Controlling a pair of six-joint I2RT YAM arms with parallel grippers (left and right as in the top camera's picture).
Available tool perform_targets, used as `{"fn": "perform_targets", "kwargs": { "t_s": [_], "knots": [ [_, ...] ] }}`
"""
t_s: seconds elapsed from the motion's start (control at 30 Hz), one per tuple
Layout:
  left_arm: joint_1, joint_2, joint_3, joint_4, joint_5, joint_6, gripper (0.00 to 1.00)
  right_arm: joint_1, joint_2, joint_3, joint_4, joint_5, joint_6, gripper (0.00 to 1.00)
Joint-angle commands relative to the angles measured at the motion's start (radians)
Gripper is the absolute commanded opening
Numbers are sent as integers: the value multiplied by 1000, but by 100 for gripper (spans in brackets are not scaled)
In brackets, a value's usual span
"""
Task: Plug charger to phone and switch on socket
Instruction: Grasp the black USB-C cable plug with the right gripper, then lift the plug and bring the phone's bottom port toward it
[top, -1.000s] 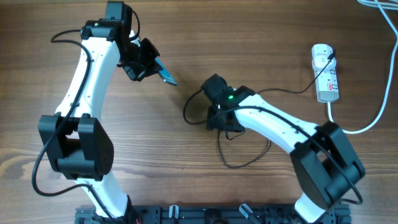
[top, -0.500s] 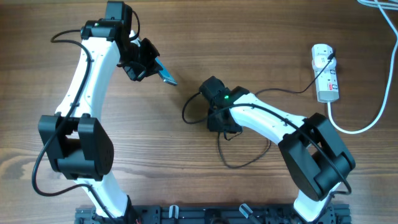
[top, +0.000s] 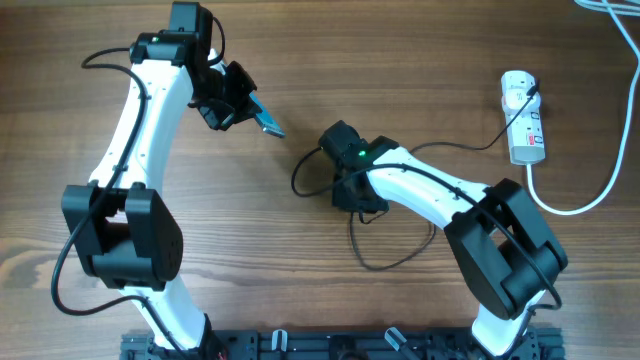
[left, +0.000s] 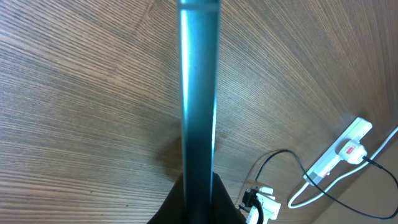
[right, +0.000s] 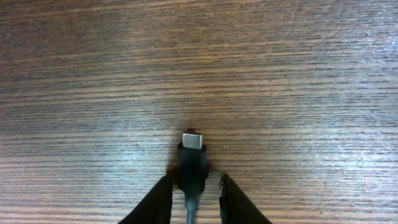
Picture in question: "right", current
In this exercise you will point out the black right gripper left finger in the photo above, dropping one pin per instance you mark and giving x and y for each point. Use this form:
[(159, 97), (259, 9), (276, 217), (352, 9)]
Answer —
[(155, 207)]

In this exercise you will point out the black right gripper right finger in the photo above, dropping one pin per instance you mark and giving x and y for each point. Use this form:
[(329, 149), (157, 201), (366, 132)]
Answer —
[(236, 207)]

